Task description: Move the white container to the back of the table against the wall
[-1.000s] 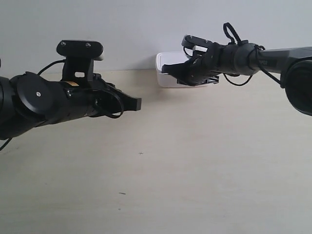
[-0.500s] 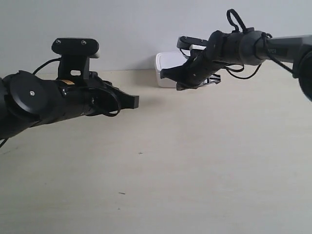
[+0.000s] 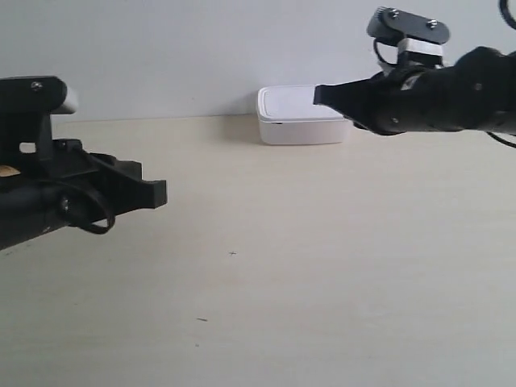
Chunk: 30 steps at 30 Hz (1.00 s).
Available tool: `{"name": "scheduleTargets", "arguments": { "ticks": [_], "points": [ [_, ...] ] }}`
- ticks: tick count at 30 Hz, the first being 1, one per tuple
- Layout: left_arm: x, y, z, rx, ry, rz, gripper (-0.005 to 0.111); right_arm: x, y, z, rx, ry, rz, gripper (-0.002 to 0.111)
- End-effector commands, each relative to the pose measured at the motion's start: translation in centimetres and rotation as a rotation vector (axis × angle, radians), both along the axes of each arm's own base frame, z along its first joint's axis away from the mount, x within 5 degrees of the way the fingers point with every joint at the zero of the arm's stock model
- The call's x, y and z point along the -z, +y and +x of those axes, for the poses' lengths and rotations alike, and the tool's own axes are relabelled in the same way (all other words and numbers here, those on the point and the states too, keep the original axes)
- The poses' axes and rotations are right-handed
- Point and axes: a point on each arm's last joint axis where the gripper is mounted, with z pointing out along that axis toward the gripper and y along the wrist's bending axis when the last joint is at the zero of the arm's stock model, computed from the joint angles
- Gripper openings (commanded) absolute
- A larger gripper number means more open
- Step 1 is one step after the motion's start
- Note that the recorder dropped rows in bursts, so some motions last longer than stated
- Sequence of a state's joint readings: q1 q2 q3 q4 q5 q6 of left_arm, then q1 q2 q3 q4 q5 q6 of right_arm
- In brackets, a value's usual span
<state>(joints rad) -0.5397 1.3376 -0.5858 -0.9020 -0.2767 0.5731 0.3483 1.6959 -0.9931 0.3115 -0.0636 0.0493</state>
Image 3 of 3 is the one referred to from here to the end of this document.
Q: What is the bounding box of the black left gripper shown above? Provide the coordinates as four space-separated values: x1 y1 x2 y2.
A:
1 139 167 249

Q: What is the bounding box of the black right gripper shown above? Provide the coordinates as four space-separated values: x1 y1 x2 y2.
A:
313 47 515 135

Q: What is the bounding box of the white lidded plastic container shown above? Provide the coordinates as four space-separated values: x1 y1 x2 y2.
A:
256 85 348 146

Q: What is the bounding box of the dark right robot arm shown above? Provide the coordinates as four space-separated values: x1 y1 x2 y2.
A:
314 47 515 136

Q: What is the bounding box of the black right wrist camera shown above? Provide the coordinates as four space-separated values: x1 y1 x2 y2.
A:
366 7 451 68

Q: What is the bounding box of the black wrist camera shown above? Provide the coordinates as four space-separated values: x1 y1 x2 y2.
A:
1 76 79 164
366 7 451 68

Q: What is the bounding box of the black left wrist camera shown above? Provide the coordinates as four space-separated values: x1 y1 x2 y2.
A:
1 76 79 164

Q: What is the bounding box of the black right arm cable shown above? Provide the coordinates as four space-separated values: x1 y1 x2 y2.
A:
372 0 516 149

